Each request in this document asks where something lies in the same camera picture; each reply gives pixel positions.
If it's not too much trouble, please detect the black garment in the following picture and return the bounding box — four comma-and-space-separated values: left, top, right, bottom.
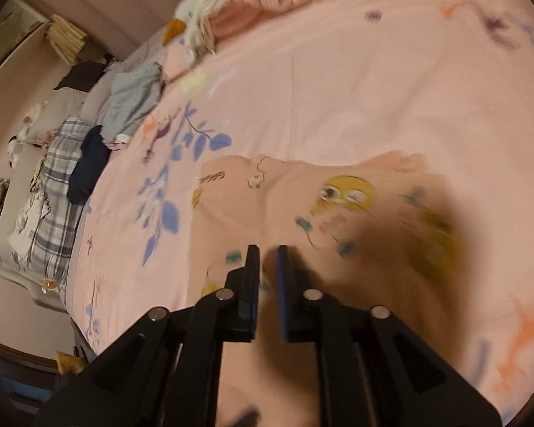
53, 56, 116, 93

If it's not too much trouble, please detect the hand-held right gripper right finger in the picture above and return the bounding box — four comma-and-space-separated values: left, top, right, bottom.
277, 244, 503, 427

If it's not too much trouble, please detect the grey plaid cloth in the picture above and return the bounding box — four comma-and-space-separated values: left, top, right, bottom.
29, 116, 92, 292

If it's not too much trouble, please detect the pink floral bedsheet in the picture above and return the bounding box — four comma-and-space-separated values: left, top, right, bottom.
67, 0, 534, 421

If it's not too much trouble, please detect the yellow packet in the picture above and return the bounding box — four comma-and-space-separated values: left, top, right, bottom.
56, 350, 87, 375

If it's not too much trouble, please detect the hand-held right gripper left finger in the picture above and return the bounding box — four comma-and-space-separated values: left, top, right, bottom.
33, 244, 261, 427

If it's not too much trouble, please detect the orange cloth item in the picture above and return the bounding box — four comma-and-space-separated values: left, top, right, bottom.
162, 18, 188, 46

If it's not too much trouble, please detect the peach cartoon-print garment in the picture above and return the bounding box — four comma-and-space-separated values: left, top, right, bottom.
189, 151, 470, 427

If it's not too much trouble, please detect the navy garment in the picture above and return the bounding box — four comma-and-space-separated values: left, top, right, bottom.
67, 125, 113, 203

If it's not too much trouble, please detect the white printed cloth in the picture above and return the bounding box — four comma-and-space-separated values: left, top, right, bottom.
0, 160, 49, 283

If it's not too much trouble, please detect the grey garment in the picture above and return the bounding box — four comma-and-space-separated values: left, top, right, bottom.
99, 61, 166, 148

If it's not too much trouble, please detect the white fluffy blanket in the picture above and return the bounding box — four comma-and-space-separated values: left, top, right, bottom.
174, 0, 245, 56

